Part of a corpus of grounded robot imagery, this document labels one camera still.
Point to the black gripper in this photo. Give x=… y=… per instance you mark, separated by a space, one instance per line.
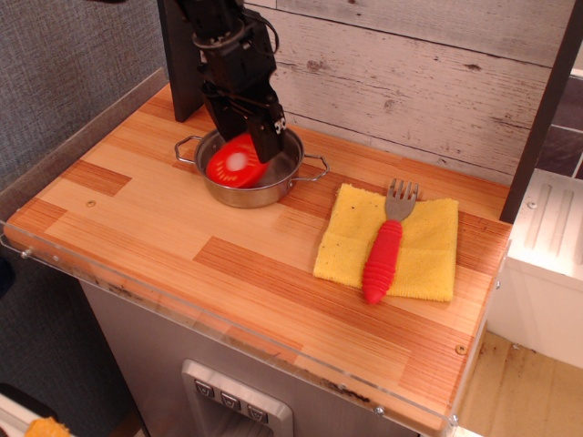
x=236 y=73

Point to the red plastic tomato half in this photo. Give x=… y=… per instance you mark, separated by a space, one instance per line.
x=236 y=164

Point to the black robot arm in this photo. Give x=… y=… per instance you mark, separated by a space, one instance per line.
x=214 y=18

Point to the stainless steel pot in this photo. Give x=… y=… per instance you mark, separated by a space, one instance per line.
x=291 y=166

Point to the yellow folded cloth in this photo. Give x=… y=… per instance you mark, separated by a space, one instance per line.
x=410 y=258

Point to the silver dispenser panel with buttons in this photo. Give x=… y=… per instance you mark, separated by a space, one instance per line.
x=222 y=406

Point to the clear acrylic edge guard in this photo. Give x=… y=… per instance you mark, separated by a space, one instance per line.
x=271 y=327

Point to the yellow object at corner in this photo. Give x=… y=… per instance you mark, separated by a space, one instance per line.
x=47 y=427

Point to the fork with red handle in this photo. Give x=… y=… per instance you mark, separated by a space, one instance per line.
x=380 y=267

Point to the dark right upright post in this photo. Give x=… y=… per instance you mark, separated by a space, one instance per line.
x=556 y=84

